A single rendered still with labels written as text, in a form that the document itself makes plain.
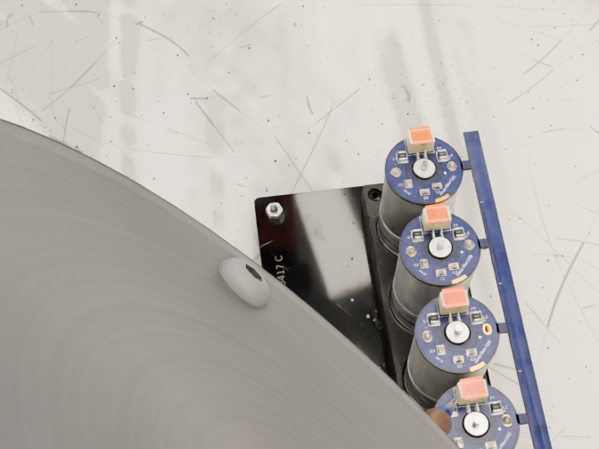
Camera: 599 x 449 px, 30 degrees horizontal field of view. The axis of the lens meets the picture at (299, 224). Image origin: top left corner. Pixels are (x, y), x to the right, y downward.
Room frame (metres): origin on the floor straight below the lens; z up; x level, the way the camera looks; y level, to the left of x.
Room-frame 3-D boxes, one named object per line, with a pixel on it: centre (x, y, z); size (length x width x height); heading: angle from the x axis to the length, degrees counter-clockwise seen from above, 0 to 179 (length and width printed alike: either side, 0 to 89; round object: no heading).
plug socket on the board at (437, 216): (0.15, -0.04, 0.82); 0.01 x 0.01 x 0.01; 7
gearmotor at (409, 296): (0.15, -0.04, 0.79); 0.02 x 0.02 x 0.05
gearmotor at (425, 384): (0.12, -0.05, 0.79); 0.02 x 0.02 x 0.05
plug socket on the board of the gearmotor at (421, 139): (0.18, -0.04, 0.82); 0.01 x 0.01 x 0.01; 7
